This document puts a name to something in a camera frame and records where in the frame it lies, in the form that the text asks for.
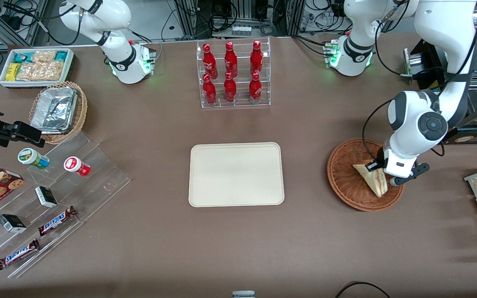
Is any triangular sandwich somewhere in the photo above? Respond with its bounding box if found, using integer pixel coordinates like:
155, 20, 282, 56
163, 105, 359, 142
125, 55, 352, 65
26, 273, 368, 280
352, 161, 389, 198

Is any brown round wicker basket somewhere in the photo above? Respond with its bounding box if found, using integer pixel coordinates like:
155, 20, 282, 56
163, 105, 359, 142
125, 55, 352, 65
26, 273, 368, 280
327, 138, 405, 212

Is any light wicker basket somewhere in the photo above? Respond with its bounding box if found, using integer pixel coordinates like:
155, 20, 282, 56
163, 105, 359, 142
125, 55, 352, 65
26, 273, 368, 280
29, 81, 88, 145

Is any cream rectangular tray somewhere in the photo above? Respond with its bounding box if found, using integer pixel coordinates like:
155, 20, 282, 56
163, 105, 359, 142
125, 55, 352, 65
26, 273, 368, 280
188, 142, 285, 207

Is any green lidded small jar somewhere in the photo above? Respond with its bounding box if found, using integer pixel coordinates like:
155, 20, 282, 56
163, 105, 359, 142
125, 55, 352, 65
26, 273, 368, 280
18, 148, 50, 170

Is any silver foil container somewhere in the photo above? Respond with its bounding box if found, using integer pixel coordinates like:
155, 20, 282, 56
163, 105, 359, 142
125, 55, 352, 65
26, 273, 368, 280
30, 87, 78, 135

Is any white plastic tub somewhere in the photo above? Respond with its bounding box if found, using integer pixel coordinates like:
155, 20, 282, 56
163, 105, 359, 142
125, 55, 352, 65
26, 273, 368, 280
0, 48, 75, 89

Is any red lidded small jar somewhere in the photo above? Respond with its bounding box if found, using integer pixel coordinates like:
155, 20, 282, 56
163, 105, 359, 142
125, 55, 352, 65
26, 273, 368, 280
64, 156, 91, 177

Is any yellow snack packet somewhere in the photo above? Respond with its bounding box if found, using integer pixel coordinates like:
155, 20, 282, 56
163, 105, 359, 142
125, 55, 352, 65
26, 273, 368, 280
5, 63, 22, 82

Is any clear bag of crackers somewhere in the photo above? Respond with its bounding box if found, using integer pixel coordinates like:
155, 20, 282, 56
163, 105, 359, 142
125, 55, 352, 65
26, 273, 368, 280
40, 61, 66, 81
31, 50, 58, 63
15, 62, 42, 82

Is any small dark green box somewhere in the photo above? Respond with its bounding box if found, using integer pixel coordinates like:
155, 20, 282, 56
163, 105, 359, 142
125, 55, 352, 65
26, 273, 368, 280
35, 186, 58, 208
0, 214, 27, 233

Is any clear acrylic stepped stand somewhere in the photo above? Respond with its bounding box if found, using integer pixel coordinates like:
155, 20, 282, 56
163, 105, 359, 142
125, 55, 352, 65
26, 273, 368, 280
0, 130, 131, 279

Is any Snickers chocolate bar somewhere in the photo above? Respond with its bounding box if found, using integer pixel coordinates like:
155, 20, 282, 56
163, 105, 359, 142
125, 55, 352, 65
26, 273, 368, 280
0, 239, 41, 270
38, 206, 77, 236

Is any black food warmer appliance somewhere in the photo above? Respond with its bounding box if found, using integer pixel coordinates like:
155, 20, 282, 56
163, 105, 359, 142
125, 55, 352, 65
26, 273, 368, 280
401, 39, 477, 145

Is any red cola bottle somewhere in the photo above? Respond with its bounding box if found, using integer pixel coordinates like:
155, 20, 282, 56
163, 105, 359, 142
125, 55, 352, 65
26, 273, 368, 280
224, 41, 239, 78
250, 40, 264, 76
202, 74, 217, 106
224, 72, 237, 103
249, 72, 263, 103
202, 43, 218, 79

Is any clear acrylic bottle rack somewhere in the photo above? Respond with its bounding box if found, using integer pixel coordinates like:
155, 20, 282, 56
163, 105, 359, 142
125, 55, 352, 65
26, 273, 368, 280
196, 36, 272, 109

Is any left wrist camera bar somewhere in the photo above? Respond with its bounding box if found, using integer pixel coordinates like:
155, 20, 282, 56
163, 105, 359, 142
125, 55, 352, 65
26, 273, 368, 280
389, 163, 430, 187

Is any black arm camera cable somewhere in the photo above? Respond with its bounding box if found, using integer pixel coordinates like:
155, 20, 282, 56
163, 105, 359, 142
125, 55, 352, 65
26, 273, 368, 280
361, 99, 395, 163

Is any black looped cable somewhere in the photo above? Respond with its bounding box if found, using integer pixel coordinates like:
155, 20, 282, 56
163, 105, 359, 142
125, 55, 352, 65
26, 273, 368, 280
335, 281, 392, 298

